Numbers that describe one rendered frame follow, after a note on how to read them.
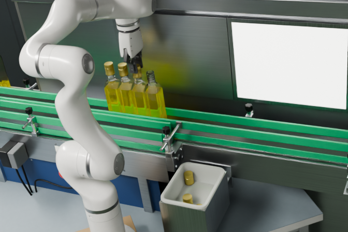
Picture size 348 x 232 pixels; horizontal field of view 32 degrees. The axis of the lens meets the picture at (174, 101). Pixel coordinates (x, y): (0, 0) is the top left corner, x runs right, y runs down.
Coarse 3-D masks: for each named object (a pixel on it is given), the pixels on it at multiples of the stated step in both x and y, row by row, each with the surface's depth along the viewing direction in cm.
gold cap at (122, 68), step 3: (120, 63) 225; (123, 63) 225; (120, 66) 223; (123, 66) 223; (126, 66) 224; (120, 69) 224; (123, 69) 224; (126, 69) 224; (120, 72) 224; (123, 72) 224; (126, 72) 225; (120, 75) 225; (123, 75) 225; (126, 75) 225
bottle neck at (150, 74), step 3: (147, 72) 220; (150, 72) 222; (153, 72) 220; (147, 75) 220; (150, 75) 219; (153, 75) 220; (147, 78) 221; (150, 78) 220; (153, 78) 221; (150, 81) 221; (153, 81) 221; (150, 84) 222; (153, 84) 222
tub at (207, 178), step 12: (180, 168) 218; (192, 168) 220; (204, 168) 218; (216, 168) 215; (180, 180) 218; (204, 180) 220; (216, 180) 218; (168, 192) 210; (180, 192) 218; (192, 192) 217; (204, 192) 216; (180, 204) 201; (192, 204) 201; (204, 204) 200
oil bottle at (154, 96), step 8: (144, 88) 223; (152, 88) 221; (160, 88) 223; (144, 96) 224; (152, 96) 222; (160, 96) 224; (152, 104) 224; (160, 104) 225; (152, 112) 227; (160, 112) 226
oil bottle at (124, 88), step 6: (120, 84) 227; (126, 84) 226; (120, 90) 228; (126, 90) 226; (120, 96) 229; (126, 96) 228; (120, 102) 231; (126, 102) 230; (132, 102) 229; (126, 108) 231; (132, 108) 230
